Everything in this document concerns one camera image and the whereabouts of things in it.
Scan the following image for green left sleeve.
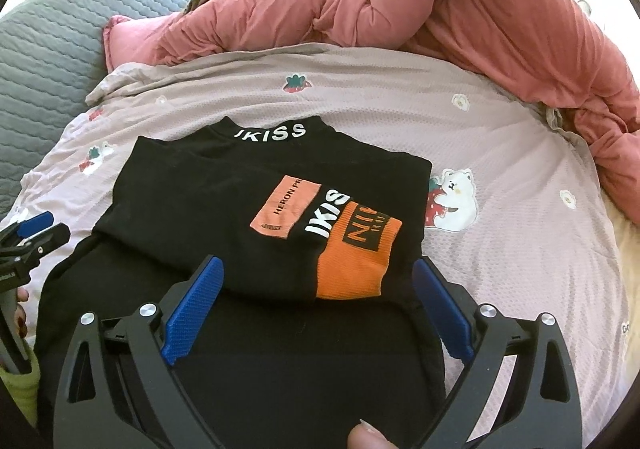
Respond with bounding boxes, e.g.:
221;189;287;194
0;345;41;427

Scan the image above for left hand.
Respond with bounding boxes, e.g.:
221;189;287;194
14;287;29;339

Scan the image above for pale pink printed bedsheet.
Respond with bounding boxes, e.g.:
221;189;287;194
1;44;630;441

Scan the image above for right hand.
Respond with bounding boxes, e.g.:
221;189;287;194
347;420;397;449

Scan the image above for grey quilted headboard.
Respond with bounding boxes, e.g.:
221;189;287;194
1;0;190;214

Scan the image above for black sweater orange cuffs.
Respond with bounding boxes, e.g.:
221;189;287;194
35;117;445;448

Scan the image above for pink puffy duvet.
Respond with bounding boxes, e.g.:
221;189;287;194
103;0;639;221

